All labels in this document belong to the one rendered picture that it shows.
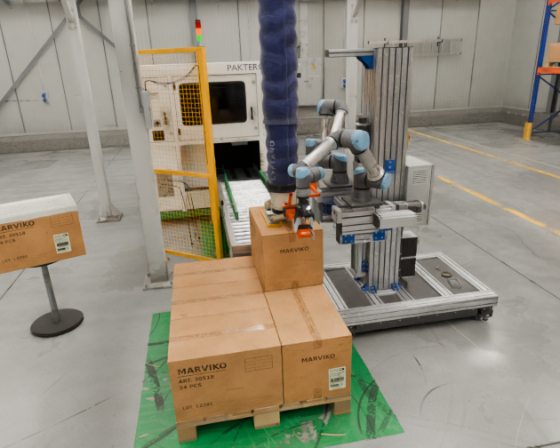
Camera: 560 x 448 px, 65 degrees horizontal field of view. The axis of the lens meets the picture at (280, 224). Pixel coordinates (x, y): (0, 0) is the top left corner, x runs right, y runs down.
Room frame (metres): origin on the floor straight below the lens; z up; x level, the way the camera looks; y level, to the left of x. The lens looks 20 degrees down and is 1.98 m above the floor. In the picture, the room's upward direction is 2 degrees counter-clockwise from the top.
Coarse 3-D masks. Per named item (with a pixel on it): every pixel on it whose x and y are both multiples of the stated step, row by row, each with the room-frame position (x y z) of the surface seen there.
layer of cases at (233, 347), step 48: (192, 288) 2.67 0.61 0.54; (240, 288) 2.64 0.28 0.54; (192, 336) 2.11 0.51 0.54; (240, 336) 2.09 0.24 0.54; (288, 336) 2.07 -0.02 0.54; (336, 336) 2.06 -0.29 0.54; (192, 384) 1.91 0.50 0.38; (240, 384) 1.95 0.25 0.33; (288, 384) 2.00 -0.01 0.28; (336, 384) 2.05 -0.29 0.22
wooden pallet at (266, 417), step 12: (336, 396) 2.05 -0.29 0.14; (348, 396) 2.06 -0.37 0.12; (264, 408) 1.97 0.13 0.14; (276, 408) 1.98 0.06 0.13; (288, 408) 2.00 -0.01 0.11; (336, 408) 2.05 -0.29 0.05; (348, 408) 2.06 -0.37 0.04; (192, 420) 1.90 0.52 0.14; (204, 420) 1.92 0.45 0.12; (216, 420) 1.92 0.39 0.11; (264, 420) 1.97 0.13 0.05; (276, 420) 1.98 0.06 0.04; (180, 432) 1.89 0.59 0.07; (192, 432) 1.90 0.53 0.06
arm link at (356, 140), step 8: (344, 136) 2.65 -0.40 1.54; (352, 136) 2.61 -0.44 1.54; (360, 136) 2.59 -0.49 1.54; (368, 136) 2.64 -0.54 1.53; (344, 144) 2.65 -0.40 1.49; (352, 144) 2.60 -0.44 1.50; (360, 144) 2.59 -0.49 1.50; (368, 144) 2.63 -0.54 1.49; (352, 152) 2.66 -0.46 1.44; (360, 152) 2.63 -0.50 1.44; (368, 152) 2.68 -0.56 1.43; (360, 160) 2.71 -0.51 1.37; (368, 160) 2.70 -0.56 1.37; (368, 168) 2.73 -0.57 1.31; (376, 168) 2.75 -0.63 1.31; (368, 176) 2.82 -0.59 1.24; (376, 176) 2.77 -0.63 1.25; (384, 176) 2.78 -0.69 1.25; (368, 184) 2.86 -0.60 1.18; (376, 184) 2.80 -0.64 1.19; (384, 184) 2.77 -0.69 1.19
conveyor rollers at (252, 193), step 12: (240, 180) 5.45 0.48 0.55; (252, 180) 5.46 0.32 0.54; (240, 192) 4.98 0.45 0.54; (252, 192) 4.92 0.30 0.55; (264, 192) 4.94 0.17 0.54; (240, 204) 4.46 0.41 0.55; (252, 204) 4.46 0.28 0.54; (240, 216) 4.09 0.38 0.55; (240, 228) 3.80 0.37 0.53; (240, 240) 3.53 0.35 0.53
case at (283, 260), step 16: (256, 208) 3.13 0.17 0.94; (256, 224) 2.80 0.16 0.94; (288, 224) 2.77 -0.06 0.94; (256, 240) 2.85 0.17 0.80; (272, 240) 2.59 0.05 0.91; (288, 240) 2.61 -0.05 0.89; (304, 240) 2.63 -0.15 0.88; (320, 240) 2.65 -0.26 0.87; (256, 256) 2.90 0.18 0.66; (272, 256) 2.59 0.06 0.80; (288, 256) 2.61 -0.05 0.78; (304, 256) 2.63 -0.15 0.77; (320, 256) 2.65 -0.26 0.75; (272, 272) 2.59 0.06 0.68; (288, 272) 2.61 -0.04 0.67; (304, 272) 2.63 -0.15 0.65; (320, 272) 2.65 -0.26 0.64; (272, 288) 2.59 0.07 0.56; (288, 288) 2.61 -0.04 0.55
